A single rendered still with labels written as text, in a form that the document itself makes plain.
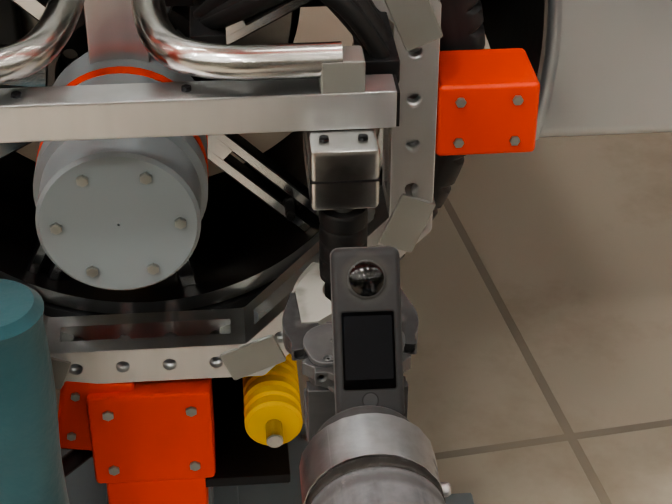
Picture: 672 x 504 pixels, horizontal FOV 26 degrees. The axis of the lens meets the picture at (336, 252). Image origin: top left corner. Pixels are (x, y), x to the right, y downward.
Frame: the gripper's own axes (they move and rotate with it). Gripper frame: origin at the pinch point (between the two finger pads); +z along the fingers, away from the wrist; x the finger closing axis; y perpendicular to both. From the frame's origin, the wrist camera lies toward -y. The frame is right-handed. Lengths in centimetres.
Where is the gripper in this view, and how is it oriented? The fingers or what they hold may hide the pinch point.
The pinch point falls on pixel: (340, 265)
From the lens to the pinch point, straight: 112.0
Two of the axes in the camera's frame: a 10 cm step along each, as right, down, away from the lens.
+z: -0.8, -5.5, 8.3
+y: 0.0, 8.4, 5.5
